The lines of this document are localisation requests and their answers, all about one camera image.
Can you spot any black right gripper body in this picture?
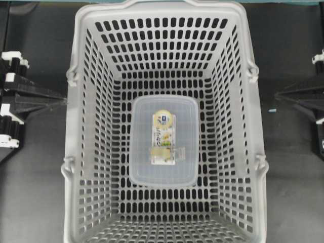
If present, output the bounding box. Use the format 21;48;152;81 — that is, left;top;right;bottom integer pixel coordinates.
312;50;323;155

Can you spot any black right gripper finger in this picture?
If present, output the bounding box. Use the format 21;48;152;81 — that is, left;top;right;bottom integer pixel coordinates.
275;86;323;99
276;99;323;124

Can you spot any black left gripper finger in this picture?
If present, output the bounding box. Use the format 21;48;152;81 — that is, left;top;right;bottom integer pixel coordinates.
14;97;67;119
5;75;63;99

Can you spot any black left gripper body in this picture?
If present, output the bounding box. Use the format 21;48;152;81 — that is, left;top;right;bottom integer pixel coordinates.
1;51;29;162

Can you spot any grey plastic shopping basket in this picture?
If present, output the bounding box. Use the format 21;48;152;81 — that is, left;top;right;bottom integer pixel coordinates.
61;1;269;242

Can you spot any clear plastic lidded container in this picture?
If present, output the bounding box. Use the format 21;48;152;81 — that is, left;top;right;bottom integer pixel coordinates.
129;95;199;188

